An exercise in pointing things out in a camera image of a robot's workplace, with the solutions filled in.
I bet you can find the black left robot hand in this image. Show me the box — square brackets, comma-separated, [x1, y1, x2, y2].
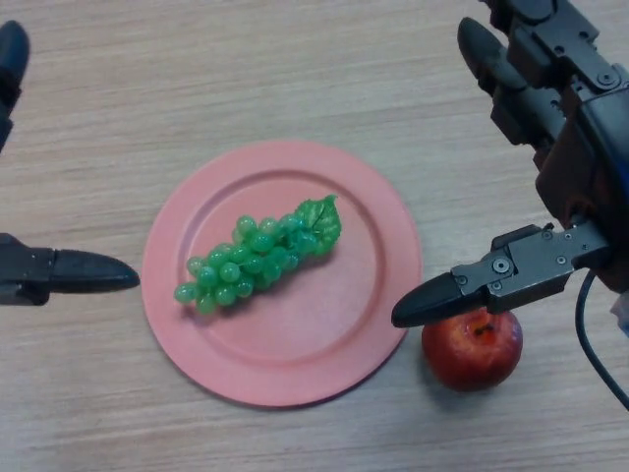
[0, 20, 142, 307]

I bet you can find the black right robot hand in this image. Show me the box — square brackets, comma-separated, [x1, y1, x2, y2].
[391, 0, 629, 329]

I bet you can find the red apple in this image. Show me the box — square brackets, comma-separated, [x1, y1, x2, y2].
[421, 309, 524, 393]

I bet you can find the pink round plate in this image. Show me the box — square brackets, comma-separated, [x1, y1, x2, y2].
[141, 140, 424, 408]

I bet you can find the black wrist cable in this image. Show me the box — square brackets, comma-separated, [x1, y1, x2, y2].
[574, 267, 629, 412]

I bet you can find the green grapes bunch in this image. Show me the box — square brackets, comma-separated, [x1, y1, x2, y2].
[174, 194, 343, 316]

